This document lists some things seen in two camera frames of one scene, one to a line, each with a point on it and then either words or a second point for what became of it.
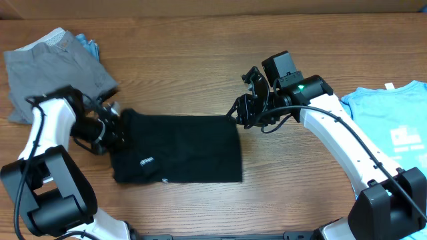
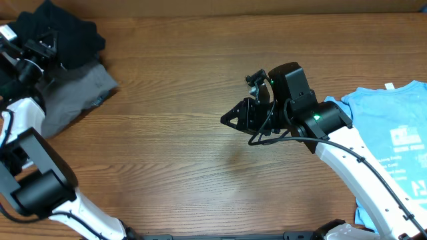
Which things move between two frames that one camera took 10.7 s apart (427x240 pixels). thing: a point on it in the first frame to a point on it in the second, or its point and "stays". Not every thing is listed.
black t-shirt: x=159 y=148 to x=78 y=43
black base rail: x=297 y=236 stays
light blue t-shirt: x=395 y=118 stays
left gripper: x=116 y=123 to x=34 y=48
